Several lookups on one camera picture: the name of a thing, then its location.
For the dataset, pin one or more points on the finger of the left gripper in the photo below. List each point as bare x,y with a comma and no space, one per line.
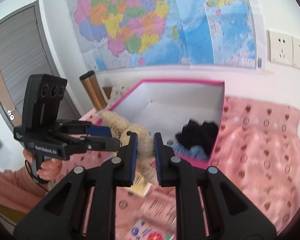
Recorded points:
99,131
95,146

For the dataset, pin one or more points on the colourful wall map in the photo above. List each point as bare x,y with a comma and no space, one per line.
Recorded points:
117,34

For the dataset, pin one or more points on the pink cardboard box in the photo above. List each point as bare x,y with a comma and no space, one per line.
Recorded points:
167,105

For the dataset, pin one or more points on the yellow tissue pack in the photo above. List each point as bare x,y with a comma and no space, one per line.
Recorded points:
140,186

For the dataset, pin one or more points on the black fabric scrunchie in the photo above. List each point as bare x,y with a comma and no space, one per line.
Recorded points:
196,134

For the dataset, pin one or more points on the person's left hand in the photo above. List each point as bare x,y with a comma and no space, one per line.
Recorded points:
48,171

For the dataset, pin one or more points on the pink patterned blanket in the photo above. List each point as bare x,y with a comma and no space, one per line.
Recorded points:
258,149

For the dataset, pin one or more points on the blue checkered cloth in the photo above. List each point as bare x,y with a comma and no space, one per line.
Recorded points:
195,152

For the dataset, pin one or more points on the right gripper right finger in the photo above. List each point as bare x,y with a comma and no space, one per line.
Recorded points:
208,204

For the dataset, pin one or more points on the brown wooden headboard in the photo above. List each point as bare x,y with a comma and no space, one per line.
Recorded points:
107,91

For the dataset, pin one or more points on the copper thermos tumbler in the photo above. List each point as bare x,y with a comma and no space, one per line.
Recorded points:
90,83

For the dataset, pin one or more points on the floral tissue pack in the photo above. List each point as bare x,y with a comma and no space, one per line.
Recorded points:
142,230

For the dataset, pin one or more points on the grey wooden door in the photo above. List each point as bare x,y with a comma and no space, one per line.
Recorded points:
24,51

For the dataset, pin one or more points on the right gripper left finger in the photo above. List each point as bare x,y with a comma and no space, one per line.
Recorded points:
82,205

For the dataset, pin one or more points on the pink sleeved left forearm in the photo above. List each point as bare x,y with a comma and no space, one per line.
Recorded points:
18,191

